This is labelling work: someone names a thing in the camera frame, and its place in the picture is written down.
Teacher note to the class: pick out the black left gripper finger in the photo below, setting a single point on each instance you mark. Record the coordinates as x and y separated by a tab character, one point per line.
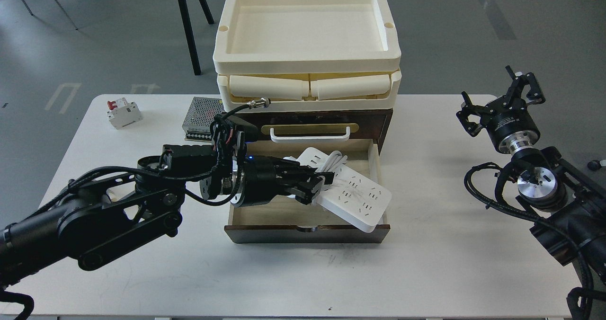
304	191
295	171

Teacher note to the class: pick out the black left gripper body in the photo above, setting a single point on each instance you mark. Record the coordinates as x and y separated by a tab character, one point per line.
265	178

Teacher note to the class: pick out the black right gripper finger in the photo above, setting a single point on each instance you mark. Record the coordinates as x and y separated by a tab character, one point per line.
524	90
468	109

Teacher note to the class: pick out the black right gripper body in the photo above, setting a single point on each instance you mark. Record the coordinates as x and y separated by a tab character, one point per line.
503	120

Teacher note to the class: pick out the white power strip with cable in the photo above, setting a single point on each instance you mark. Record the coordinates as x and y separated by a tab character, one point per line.
352	196

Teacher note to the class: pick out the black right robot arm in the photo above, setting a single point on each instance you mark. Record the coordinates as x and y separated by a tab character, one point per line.
567	208

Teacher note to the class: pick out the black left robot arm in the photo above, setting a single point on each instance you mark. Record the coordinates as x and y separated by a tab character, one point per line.
110	211

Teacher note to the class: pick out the open wooden drawer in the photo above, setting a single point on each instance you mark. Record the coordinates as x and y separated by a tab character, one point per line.
286	221

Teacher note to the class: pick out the silver mesh power supply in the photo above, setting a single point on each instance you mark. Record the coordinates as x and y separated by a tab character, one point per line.
200	115

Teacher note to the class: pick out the cream plastic lower tray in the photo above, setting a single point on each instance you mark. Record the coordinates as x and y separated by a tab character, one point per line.
312	92

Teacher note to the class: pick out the cream plastic tray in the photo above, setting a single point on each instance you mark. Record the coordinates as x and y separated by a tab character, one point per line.
306	36
312	92

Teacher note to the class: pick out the cream plastic top tray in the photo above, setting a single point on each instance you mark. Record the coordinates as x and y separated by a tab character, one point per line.
306	36

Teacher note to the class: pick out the black table leg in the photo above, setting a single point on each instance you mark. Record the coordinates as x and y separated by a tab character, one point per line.
185	17

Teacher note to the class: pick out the white circuit breaker red switch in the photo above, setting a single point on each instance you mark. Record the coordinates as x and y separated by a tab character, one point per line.
122	113

